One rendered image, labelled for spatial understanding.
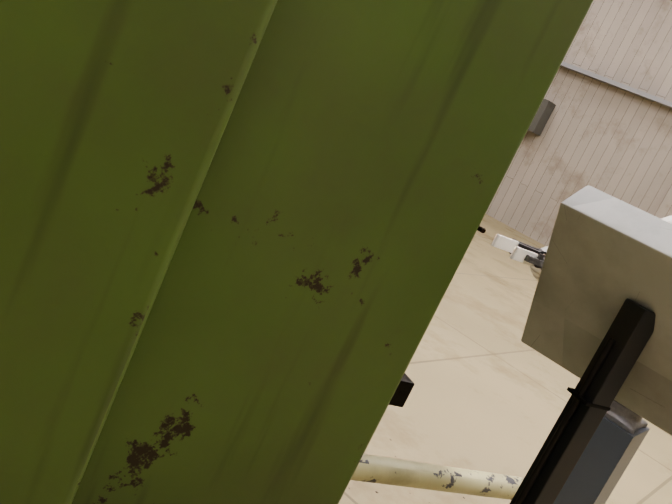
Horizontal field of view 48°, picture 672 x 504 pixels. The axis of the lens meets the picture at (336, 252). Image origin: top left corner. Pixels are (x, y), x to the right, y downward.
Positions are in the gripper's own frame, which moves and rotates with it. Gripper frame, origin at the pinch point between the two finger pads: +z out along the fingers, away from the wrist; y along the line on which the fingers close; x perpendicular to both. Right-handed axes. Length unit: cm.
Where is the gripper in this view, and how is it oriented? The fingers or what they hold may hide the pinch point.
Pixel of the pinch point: (512, 249)
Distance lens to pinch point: 176.1
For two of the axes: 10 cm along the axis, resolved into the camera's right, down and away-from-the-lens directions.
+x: 4.1, -8.8, -2.3
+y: -3.9, -3.9, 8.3
